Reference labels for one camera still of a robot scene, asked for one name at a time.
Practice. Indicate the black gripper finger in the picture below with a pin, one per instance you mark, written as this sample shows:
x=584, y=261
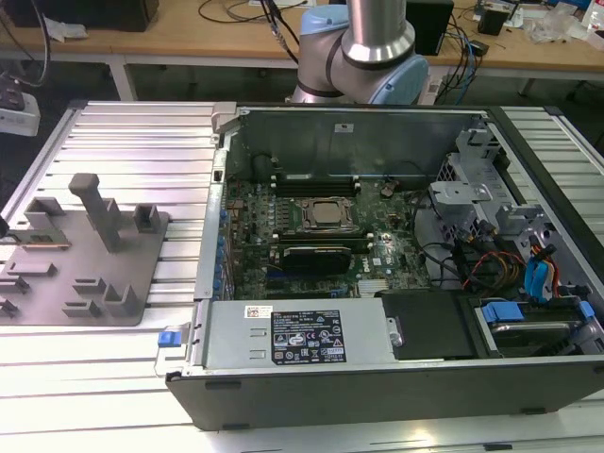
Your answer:
x=3, y=229

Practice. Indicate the green RAM stick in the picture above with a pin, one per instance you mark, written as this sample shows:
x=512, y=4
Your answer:
x=42, y=239

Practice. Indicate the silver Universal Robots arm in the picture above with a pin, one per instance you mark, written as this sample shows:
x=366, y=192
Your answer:
x=373, y=33

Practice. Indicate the RAM slot black latches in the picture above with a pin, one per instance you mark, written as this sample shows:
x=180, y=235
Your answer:
x=313, y=183
x=321, y=231
x=313, y=193

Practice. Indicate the RAM slot white latches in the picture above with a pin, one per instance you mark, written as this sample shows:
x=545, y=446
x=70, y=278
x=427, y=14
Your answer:
x=313, y=177
x=313, y=188
x=325, y=235

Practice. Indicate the grey parts rack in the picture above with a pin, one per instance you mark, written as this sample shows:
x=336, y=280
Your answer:
x=94, y=292

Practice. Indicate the blue case latch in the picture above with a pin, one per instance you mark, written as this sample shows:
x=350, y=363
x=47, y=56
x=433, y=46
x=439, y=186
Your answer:
x=170, y=340

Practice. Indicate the crumpled white paper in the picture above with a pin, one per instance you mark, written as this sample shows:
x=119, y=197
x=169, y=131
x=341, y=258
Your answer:
x=63, y=28

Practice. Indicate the large black box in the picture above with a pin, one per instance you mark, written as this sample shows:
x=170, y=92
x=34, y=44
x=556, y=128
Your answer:
x=85, y=14

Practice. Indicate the grey power supply unit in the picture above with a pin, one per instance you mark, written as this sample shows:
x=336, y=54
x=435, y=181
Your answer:
x=236, y=340

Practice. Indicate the blue slot retention clip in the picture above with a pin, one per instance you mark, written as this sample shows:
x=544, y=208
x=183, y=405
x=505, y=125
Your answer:
x=276, y=273

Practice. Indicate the black graphics card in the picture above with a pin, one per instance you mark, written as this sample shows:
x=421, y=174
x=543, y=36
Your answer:
x=316, y=260

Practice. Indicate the silver CPU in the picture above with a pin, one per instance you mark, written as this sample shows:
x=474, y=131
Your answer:
x=329, y=213

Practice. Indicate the CPU socket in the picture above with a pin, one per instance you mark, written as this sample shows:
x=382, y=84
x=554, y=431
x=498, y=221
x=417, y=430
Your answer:
x=351, y=227

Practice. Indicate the white sticker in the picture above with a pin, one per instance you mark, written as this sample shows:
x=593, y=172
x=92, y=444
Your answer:
x=344, y=128

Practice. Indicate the silver finned heatsink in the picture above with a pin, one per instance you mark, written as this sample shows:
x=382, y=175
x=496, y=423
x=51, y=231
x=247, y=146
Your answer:
x=375, y=287

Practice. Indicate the silver coin battery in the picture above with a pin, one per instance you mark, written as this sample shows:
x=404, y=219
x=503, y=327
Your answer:
x=387, y=190

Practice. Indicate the green motherboard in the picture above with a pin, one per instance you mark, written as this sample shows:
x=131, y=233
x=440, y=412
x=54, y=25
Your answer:
x=391, y=245

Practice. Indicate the open black PC case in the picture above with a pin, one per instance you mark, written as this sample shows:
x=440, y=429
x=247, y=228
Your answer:
x=377, y=396

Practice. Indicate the black plastic shroud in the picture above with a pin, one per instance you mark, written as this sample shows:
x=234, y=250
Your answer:
x=424, y=325

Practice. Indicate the metal drive cage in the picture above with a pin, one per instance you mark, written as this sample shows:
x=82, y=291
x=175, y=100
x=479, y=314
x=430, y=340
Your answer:
x=462, y=189

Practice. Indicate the tall black speaker box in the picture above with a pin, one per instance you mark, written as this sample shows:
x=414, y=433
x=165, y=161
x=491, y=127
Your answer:
x=429, y=23

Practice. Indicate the hard disk in blue carrier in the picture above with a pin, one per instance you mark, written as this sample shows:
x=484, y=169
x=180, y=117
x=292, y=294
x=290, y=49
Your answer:
x=500, y=313

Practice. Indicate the black power adapter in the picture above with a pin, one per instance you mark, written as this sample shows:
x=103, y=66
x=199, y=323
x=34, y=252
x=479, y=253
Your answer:
x=480, y=48

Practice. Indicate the small black cube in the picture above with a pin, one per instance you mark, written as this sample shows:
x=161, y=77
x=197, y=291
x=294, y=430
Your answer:
x=493, y=21

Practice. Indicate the clear plastic bags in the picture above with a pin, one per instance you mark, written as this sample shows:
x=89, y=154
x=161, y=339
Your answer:
x=552, y=26

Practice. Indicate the red white box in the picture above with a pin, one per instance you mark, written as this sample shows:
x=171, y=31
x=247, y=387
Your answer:
x=594, y=26

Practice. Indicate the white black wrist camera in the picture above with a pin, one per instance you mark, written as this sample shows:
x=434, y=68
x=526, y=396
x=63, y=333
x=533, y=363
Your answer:
x=19, y=120

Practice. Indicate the grey case corner bracket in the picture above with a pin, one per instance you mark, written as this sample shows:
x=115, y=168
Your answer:
x=224, y=115

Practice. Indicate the wooden desk white frame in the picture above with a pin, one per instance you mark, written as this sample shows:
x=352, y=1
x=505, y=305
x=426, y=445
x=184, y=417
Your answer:
x=189, y=42

